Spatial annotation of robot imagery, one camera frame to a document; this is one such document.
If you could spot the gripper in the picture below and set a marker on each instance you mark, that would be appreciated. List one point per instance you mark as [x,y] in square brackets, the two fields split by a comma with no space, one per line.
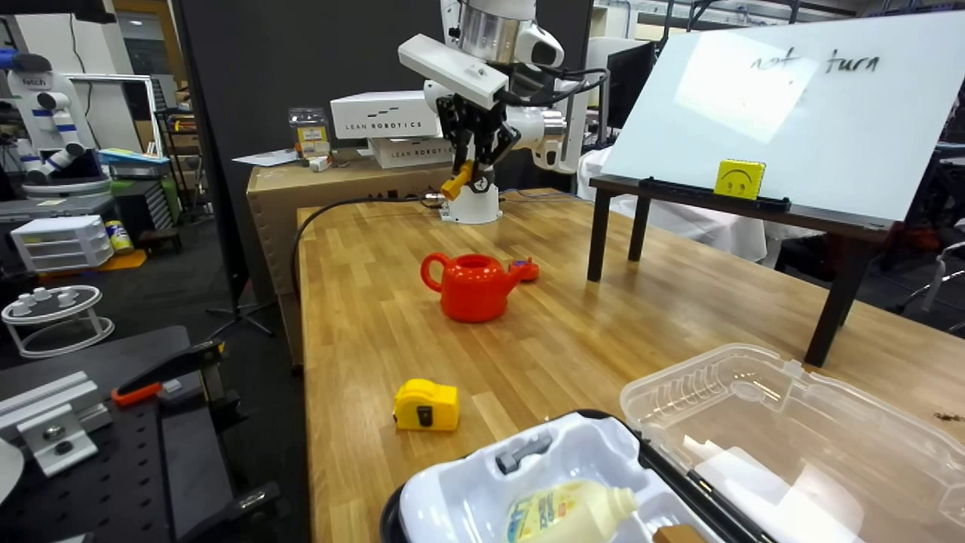
[469,113]

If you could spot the yellow toy dumbbell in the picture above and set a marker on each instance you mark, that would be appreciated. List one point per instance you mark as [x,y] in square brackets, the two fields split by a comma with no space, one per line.
[457,183]

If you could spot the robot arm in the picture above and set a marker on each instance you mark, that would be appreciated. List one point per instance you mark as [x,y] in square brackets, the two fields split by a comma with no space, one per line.
[539,124]

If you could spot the orange toy teapot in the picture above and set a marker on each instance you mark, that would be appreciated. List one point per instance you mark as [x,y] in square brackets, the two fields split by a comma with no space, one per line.
[471,290]

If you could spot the grey toy piece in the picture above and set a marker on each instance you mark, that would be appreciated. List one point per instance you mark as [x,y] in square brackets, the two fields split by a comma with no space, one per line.
[520,454]

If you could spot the yellow toy bottle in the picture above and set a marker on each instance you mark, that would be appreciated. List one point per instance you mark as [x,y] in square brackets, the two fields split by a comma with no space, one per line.
[565,513]

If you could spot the flat white box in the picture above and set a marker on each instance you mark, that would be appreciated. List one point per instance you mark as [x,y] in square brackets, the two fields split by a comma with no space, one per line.
[407,152]

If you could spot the large white box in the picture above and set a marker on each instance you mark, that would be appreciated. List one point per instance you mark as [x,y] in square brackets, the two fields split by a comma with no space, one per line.
[377,115]

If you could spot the small white block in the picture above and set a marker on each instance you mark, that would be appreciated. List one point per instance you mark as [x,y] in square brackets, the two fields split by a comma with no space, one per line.
[319,164]

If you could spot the small clear packet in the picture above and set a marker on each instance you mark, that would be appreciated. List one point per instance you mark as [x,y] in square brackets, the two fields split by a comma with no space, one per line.
[310,132]

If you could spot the monitor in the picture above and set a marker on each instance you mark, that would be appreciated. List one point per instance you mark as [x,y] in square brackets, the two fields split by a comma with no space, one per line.
[629,83]

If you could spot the large cardboard box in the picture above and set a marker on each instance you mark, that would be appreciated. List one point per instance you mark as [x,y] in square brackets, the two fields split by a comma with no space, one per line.
[301,204]

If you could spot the black partition panel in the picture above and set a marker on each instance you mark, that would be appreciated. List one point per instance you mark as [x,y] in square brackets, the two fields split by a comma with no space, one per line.
[301,60]

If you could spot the black whiteboard tray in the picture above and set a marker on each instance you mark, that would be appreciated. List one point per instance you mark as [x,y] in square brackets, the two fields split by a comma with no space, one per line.
[678,188]

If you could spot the sheet of paper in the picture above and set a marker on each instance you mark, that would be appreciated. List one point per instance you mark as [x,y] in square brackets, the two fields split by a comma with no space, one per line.
[264,157]

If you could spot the yellow tape measure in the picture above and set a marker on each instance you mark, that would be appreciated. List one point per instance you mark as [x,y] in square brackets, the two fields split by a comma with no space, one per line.
[426,406]

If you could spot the yellow smiley block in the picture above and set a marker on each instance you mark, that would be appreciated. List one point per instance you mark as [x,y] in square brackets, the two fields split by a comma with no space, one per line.
[739,179]

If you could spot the black shelf cart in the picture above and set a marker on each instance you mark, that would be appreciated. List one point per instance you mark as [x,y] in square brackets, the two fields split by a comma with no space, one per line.
[177,151]

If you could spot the whiteboard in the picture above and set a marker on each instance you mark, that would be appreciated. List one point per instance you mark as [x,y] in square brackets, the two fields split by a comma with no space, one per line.
[829,121]

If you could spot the yellow can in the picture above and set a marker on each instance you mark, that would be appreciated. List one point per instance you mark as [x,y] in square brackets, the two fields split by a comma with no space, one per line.
[119,237]

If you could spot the black and orange clamp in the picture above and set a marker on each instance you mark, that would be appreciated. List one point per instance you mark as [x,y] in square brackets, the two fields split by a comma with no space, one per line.
[173,369]

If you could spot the small black table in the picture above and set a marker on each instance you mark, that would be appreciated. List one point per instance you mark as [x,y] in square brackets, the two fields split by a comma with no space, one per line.
[837,302]

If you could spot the plastic case with clear lid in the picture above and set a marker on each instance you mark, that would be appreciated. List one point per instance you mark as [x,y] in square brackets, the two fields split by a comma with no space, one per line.
[754,430]

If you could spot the white drawer unit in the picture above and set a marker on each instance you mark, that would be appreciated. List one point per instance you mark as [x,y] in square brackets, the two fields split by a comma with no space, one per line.
[60,243]

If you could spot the white and blue robot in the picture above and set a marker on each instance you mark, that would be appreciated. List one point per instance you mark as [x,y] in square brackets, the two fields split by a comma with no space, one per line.
[49,113]

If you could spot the brown wooden block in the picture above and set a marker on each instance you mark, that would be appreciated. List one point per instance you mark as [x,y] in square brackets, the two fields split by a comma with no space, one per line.
[677,535]

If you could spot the white round rack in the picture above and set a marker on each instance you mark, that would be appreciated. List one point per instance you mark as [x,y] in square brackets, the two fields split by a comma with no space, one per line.
[53,309]

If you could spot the black perforated table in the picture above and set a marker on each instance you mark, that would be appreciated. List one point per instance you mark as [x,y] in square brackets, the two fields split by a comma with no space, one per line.
[113,467]

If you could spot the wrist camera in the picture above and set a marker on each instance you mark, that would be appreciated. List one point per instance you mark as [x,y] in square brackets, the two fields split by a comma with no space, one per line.
[452,66]

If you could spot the aluminium bracket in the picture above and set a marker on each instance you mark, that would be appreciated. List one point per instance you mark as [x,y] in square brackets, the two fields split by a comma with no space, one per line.
[53,422]

